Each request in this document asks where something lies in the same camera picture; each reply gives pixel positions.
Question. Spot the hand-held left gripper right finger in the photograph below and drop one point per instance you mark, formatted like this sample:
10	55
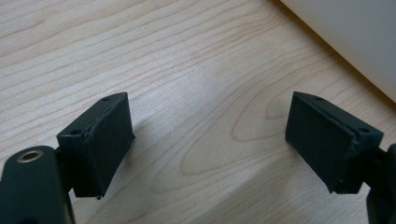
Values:
327	146

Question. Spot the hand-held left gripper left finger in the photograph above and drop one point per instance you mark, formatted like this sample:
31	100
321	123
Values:
96	146

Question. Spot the white plastic bin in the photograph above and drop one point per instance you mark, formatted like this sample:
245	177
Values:
358	37

